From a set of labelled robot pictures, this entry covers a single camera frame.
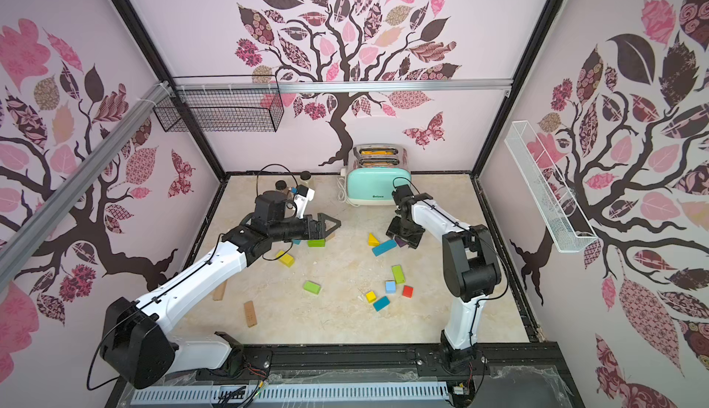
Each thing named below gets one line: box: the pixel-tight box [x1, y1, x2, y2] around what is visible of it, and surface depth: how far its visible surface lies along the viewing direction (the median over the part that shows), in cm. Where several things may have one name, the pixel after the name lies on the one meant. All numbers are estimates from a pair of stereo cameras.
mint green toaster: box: [346, 143, 412, 206], surface depth 105 cm
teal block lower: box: [372, 295, 391, 312], surface depth 87 cm
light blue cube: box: [384, 280, 397, 294], surface depth 87 cm
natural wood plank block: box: [243, 300, 258, 328], surface depth 85 cm
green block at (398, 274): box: [391, 264, 407, 285], surface depth 92 cm
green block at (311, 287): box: [302, 280, 322, 295], surface depth 89 cm
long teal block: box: [371, 239, 398, 257], surface depth 99 cm
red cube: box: [401, 285, 415, 299], surface depth 89 cm
